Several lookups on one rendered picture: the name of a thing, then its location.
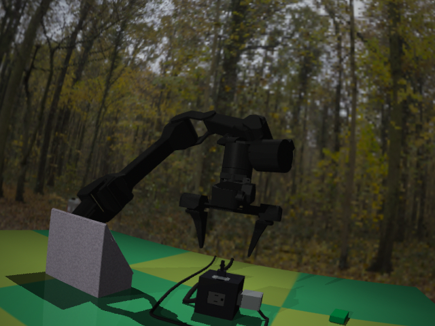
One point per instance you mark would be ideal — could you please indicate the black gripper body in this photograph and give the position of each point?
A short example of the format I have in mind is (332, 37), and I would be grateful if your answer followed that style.
(266, 212)

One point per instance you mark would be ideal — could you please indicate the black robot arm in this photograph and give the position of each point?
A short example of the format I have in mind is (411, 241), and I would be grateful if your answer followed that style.
(248, 144)

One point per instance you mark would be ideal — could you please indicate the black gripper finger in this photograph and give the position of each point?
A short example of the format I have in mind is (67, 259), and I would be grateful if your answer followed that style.
(259, 228)
(200, 220)

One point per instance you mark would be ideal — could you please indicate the green block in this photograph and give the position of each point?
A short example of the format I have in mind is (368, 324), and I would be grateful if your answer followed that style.
(339, 316)

